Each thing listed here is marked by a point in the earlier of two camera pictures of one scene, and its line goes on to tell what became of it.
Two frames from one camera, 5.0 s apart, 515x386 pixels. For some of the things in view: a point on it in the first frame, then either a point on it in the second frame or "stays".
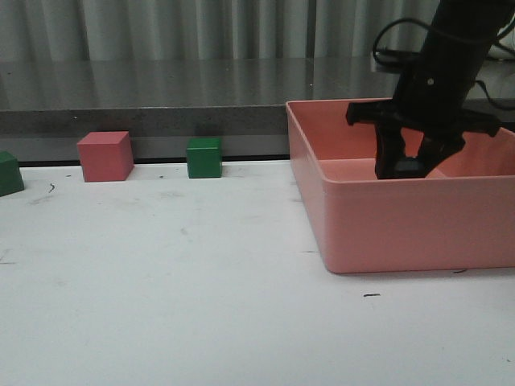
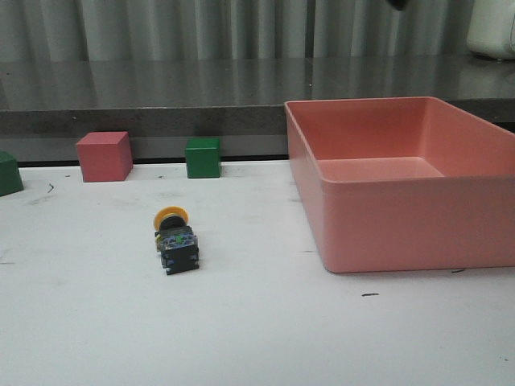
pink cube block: (106, 155) stays
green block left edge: (11, 180) stays
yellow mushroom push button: (410, 167) to (176, 241)
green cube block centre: (204, 158) stays
